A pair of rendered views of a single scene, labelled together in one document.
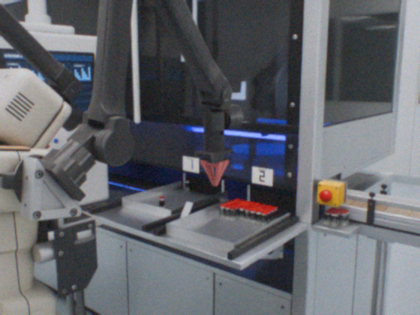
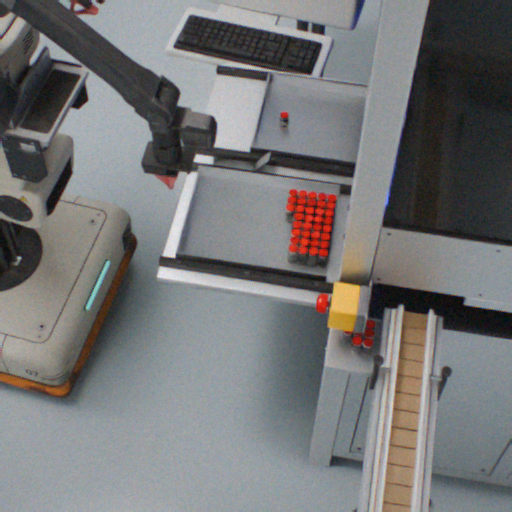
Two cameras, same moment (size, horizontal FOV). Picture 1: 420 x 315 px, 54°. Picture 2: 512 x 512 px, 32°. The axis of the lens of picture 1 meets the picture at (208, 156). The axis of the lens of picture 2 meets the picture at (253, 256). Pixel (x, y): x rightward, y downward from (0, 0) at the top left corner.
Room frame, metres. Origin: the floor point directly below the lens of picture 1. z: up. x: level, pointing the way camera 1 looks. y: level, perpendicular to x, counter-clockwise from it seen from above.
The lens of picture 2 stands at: (0.70, -1.15, 2.55)
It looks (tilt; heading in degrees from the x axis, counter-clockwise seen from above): 55 degrees down; 61
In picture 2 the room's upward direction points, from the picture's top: 1 degrees clockwise
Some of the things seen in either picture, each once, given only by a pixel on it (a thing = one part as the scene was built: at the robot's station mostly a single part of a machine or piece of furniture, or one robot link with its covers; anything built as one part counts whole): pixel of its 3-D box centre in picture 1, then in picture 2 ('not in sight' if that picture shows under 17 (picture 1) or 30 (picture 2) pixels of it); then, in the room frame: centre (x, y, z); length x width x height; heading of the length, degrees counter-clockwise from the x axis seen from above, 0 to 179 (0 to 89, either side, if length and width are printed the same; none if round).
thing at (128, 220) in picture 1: (198, 217); (287, 176); (1.45, 0.04, 0.87); 0.70 x 0.48 x 0.02; 52
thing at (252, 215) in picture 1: (244, 214); (297, 226); (1.38, -0.12, 0.91); 0.18 x 0.02 x 0.05; 52
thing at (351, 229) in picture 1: (338, 226); (360, 346); (1.36, -0.44, 0.87); 0.14 x 0.13 x 0.02; 142
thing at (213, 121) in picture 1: (215, 121); (168, 128); (1.13, -0.02, 1.25); 0.07 x 0.06 x 0.07; 140
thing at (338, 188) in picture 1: (331, 193); (347, 307); (1.33, -0.41, 1.00); 0.08 x 0.07 x 0.07; 142
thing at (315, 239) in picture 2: (251, 211); (317, 229); (1.42, -0.15, 0.91); 0.18 x 0.02 x 0.05; 52
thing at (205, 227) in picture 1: (230, 223); (259, 222); (1.31, -0.07, 0.90); 0.34 x 0.26 x 0.04; 142
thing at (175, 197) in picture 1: (176, 198); (325, 122); (1.61, 0.13, 0.90); 0.34 x 0.26 x 0.04; 142
